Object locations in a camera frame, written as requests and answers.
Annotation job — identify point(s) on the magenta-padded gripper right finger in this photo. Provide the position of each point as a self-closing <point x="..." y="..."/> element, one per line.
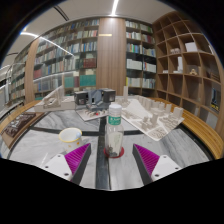
<point x="146" y="159"/>

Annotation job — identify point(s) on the wooden grid shelf unit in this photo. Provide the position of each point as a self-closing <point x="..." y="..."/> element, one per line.
<point x="190" y="66"/>

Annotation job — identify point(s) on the ceiling light strips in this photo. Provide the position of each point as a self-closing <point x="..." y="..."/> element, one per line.
<point x="115" y="6"/>

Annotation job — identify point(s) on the tall bookshelf wall with books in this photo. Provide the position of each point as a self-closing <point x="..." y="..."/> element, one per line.
<point x="83" y="56"/>

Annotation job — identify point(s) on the white city block model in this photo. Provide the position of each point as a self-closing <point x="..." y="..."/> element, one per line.
<point x="153" y="116"/>

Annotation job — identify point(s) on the white mug yellow rim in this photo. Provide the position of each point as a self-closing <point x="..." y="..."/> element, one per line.
<point x="70" y="138"/>

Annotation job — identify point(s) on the clear plastic bottle green label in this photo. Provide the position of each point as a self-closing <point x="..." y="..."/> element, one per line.
<point x="114" y="136"/>

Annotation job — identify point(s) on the white stepped architectural model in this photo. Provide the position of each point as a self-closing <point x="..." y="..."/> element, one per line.
<point x="53" y="101"/>

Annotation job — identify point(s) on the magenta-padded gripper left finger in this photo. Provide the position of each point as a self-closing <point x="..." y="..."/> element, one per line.
<point x="77" y="159"/>

